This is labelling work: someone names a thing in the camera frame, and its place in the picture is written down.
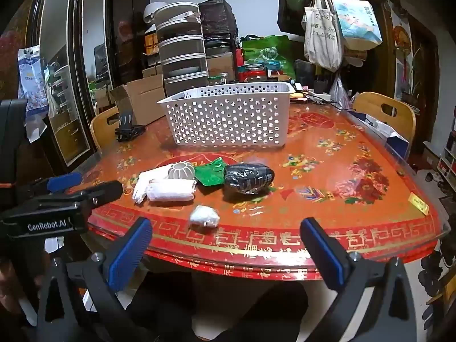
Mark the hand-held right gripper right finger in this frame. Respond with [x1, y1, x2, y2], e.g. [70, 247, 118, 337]
[299, 217, 419, 342]

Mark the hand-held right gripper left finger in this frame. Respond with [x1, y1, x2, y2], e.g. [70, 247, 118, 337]
[36, 217, 154, 342]

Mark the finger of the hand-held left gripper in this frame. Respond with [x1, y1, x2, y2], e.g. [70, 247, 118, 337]
[14, 180, 124, 218]
[27, 172, 83, 196]

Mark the small white cloth bundle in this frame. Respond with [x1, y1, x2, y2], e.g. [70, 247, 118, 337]
[190, 205, 219, 228]

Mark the black cloth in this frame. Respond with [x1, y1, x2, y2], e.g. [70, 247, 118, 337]
[223, 163, 276, 195]

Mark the white perforated plastic basket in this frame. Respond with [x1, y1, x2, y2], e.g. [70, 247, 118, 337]
[157, 82, 296, 147]

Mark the wooden chair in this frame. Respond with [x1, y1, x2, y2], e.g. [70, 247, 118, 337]
[352, 92, 417, 143]
[90, 106, 122, 150]

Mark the black phone stand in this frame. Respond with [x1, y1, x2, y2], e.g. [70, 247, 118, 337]
[115, 112, 147, 142]

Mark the grey knitted round cushion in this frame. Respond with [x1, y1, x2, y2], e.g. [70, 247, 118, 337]
[168, 162, 196, 180]

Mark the open cardboard box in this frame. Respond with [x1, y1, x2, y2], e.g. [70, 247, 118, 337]
[110, 75, 167, 126]

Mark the dark mirrored wardrobe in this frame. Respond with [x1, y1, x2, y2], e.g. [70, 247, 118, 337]
[21, 0, 154, 172]

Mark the green plastic bag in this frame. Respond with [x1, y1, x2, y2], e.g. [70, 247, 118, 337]
[194, 158, 229, 187]

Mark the blue white plastic packet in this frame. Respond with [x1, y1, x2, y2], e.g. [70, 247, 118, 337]
[18, 44, 50, 122]

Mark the yellow label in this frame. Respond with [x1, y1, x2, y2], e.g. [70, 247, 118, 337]
[408, 192, 430, 216]

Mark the white blue paper bag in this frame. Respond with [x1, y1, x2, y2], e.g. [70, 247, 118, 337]
[360, 114, 410, 157]

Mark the white shelf unit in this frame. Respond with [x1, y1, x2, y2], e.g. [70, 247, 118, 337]
[436, 146, 456, 189]

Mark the white power strip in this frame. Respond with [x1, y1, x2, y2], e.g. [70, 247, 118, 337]
[303, 89, 332, 102]

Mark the grey stacked drawer unit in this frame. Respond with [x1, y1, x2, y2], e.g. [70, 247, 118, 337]
[155, 2, 210, 97]

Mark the clear plastic bag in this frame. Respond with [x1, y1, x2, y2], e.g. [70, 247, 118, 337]
[328, 75, 351, 109]

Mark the brown cardboard box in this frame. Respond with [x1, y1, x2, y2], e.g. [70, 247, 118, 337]
[207, 53, 236, 79]

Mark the white round lid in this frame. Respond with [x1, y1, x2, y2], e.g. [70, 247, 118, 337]
[143, 2, 168, 25]

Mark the black bag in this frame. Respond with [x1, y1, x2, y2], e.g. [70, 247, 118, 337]
[198, 0, 239, 38]

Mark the green shopping bag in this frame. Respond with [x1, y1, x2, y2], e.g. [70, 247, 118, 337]
[240, 35, 296, 79]

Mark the beige tote bag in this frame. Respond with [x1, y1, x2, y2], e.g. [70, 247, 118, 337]
[304, 0, 343, 72]

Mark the blue printed tote bag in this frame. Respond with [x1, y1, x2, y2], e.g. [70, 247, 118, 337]
[331, 0, 383, 50]

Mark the black cable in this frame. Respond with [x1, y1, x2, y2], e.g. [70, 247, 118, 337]
[321, 98, 357, 113]

